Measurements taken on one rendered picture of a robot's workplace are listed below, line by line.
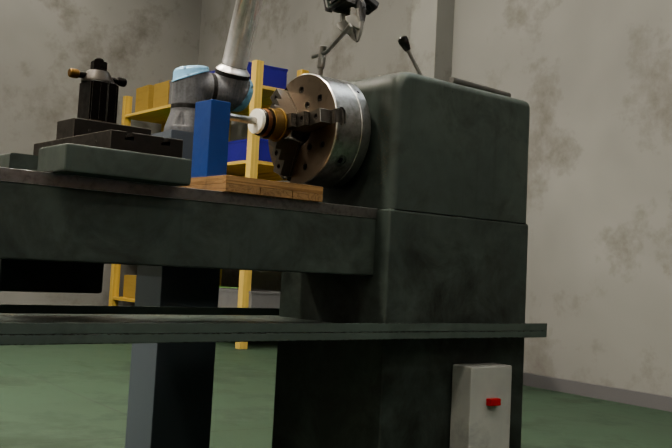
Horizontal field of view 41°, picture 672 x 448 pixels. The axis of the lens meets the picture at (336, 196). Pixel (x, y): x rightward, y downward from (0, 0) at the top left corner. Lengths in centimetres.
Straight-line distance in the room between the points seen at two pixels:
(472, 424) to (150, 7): 846
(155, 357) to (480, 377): 98
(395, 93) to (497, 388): 89
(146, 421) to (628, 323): 343
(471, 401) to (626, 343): 311
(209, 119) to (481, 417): 113
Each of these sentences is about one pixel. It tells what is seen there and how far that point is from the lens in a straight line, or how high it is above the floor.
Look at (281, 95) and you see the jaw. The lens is 260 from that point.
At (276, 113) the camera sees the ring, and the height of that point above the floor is 110.
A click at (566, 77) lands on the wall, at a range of 613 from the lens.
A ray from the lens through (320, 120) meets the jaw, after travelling 243.
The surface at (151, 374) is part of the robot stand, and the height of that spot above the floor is 34.
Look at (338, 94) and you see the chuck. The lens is 249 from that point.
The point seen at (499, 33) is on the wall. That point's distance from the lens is 664.
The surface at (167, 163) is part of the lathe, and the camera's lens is 205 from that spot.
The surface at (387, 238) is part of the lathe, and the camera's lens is 247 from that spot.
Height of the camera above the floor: 69
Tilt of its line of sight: 5 degrees up
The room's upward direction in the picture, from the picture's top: 3 degrees clockwise
